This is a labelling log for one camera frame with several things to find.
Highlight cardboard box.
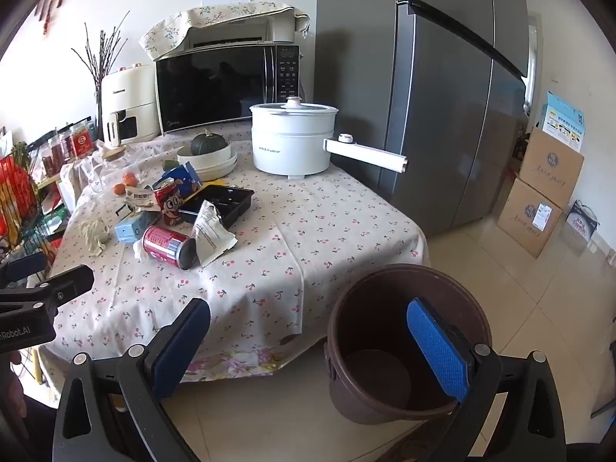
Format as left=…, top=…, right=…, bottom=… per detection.
left=520, top=127, right=585, bottom=209
left=497, top=178, right=564, bottom=259

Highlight black microwave oven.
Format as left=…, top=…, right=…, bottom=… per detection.
left=155, top=44, right=301, bottom=136

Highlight white electric pot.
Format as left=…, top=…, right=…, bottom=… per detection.
left=249, top=101, right=409, bottom=180

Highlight dented red drink can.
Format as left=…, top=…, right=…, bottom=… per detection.
left=153, top=177, right=182, bottom=227

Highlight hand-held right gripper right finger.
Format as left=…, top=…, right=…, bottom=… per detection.
left=407, top=297, right=569, bottom=462

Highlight white pecan snack packet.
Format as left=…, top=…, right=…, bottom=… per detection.
left=192, top=201, right=238, bottom=269

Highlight cherry print tablecloth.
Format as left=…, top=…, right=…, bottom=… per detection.
left=41, top=118, right=430, bottom=387

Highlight dried branches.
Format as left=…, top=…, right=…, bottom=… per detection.
left=71, top=10, right=131, bottom=93

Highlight glass jar with bamboo lid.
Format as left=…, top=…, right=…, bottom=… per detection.
left=99, top=147, right=127, bottom=179

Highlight cream air fryer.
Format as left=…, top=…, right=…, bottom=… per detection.
left=100, top=62, right=161, bottom=148

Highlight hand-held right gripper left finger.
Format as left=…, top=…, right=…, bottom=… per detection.
left=52, top=297, right=211, bottom=462

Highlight white countertop appliance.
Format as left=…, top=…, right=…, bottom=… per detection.
left=185, top=14, right=296, bottom=52

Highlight white knob pot lid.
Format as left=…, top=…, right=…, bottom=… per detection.
left=250, top=97, right=338, bottom=114

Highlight cream deep bowl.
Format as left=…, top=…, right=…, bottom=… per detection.
left=177, top=143, right=233, bottom=170

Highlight brown plastic trash bin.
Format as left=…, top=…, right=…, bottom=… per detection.
left=323, top=264, right=492, bottom=425

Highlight white printed bag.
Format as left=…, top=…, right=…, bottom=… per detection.
left=565, top=201, right=600, bottom=250

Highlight grey refrigerator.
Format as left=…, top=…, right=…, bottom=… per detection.
left=315, top=0, right=530, bottom=240

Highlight floral cloth cover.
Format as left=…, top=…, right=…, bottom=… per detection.
left=139, top=2, right=311, bottom=62

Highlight blue and white box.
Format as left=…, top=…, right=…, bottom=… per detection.
left=539, top=90, right=588, bottom=152

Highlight small blue box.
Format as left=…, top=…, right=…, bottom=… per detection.
left=114, top=216, right=152, bottom=244

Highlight blue almond print carton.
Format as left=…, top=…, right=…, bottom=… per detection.
left=161, top=161, right=204, bottom=198

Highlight white crumpled wrapper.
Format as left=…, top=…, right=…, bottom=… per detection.
left=124, top=187, right=162, bottom=213

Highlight cream shallow bowl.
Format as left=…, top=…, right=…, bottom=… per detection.
left=197, top=158, right=238, bottom=182
left=192, top=151, right=238, bottom=177

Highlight white crumpled tissue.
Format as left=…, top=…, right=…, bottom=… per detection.
left=79, top=216, right=114, bottom=257

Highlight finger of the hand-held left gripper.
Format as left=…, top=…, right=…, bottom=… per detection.
left=0, top=264, right=95, bottom=318
left=0, top=253, right=46, bottom=286

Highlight black plastic tray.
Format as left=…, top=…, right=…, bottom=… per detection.
left=179, top=185, right=256, bottom=227

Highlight red label jar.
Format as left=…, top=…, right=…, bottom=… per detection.
left=71, top=122, right=97, bottom=158
left=42, top=132, right=66, bottom=175

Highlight dark green squash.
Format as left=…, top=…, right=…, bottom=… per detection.
left=191, top=128, right=231, bottom=156

